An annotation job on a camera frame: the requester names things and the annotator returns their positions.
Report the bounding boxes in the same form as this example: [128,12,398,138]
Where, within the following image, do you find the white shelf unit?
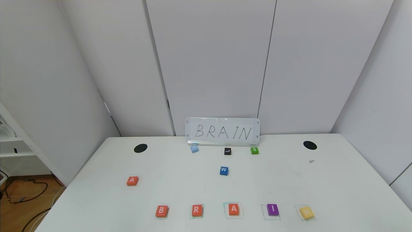
[0,102,66,186]

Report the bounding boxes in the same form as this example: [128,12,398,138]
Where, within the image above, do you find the white BRAIN sign board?
[185,117,261,146]

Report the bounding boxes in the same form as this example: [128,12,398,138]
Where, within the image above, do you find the yellow letter block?
[300,207,315,220]

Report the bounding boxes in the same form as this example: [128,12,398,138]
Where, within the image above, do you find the black floor cable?
[0,168,66,204]
[21,208,52,232]

